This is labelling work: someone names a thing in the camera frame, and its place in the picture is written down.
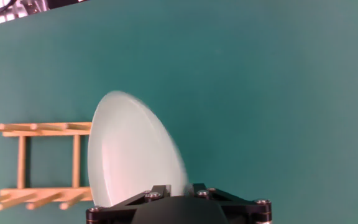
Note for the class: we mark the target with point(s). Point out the green table mat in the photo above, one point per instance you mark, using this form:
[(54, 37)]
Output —
[(259, 93)]

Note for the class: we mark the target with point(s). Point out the wooden dish rack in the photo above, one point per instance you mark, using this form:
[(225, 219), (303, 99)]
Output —
[(21, 161)]

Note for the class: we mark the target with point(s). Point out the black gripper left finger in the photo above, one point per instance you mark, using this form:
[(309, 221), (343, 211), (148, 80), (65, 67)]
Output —
[(120, 207)]

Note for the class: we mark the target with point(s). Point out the pale green dish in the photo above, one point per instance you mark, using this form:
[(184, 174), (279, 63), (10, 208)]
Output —
[(129, 149)]

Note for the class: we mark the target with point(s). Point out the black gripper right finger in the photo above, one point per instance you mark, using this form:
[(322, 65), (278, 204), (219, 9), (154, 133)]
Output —
[(244, 207)]

